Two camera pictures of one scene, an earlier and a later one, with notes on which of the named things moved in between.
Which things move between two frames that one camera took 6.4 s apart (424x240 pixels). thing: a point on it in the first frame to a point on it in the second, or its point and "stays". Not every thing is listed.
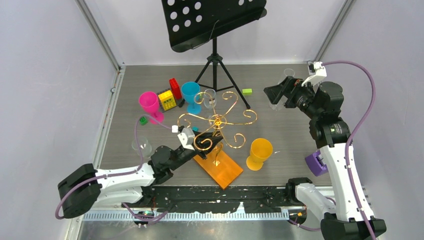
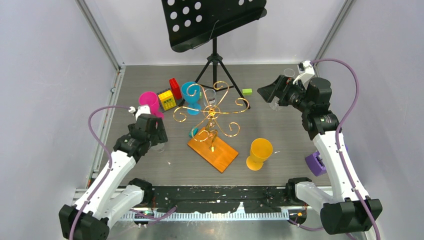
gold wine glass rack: (219, 165) to (209, 139)
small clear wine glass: (209, 100) stays
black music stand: (191, 23) stays
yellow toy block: (167, 99) stays
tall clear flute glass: (288, 72) stays
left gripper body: (185, 152) to (158, 136)
